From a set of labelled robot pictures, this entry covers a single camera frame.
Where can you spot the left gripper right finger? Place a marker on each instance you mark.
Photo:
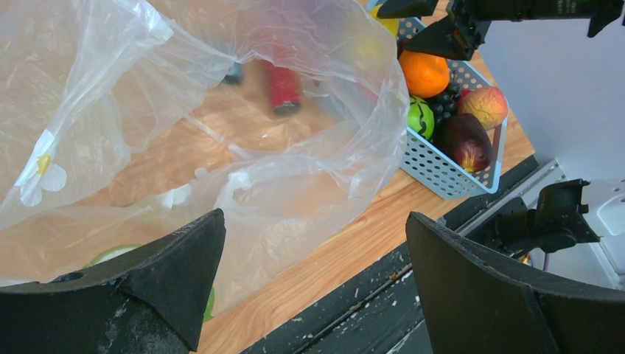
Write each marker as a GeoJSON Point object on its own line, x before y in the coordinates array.
{"type": "Point", "coordinates": [476, 300]}

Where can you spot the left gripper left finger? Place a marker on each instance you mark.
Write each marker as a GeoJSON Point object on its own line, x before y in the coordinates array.
{"type": "Point", "coordinates": [148, 300]}

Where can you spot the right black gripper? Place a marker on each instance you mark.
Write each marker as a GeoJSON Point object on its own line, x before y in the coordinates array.
{"type": "Point", "coordinates": [459, 34]}

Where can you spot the orange fruit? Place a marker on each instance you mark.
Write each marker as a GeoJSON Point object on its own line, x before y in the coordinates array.
{"type": "Point", "coordinates": [425, 75]}

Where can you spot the yellow lemon fruit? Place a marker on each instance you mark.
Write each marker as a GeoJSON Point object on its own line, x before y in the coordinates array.
{"type": "Point", "coordinates": [392, 25]}

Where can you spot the peach coloured fruit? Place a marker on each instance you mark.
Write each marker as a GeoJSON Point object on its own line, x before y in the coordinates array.
{"type": "Point", "coordinates": [488, 104]}

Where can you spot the dark red mango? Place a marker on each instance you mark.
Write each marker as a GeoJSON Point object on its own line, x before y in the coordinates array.
{"type": "Point", "coordinates": [464, 140]}

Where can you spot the clear plastic fruit bag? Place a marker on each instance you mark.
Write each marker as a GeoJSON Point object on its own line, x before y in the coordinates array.
{"type": "Point", "coordinates": [124, 120]}

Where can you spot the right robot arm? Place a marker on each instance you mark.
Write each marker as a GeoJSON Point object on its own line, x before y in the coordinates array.
{"type": "Point", "coordinates": [550, 94]}

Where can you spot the dark purple grape bunch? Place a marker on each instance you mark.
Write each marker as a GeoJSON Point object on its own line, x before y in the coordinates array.
{"type": "Point", "coordinates": [444, 105]}

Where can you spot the red glitter microphone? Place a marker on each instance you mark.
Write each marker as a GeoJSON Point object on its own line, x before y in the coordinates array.
{"type": "Point", "coordinates": [284, 90]}

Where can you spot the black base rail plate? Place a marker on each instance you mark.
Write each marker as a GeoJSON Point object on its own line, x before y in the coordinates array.
{"type": "Point", "coordinates": [376, 311]}

